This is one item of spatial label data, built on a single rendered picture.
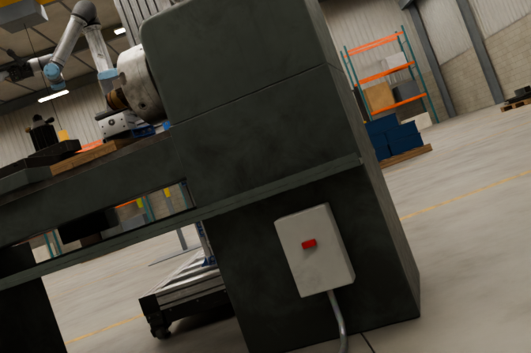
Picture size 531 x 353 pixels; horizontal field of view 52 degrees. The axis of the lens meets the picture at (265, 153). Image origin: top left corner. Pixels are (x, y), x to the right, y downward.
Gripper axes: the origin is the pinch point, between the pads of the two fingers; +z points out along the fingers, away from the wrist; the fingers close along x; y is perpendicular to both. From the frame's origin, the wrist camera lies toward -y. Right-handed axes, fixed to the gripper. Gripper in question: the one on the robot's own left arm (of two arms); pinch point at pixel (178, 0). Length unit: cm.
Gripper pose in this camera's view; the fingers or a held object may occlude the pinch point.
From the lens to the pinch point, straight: 233.1
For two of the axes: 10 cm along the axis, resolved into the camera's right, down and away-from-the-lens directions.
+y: 1.0, -0.2, 9.9
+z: 3.4, 9.4, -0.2
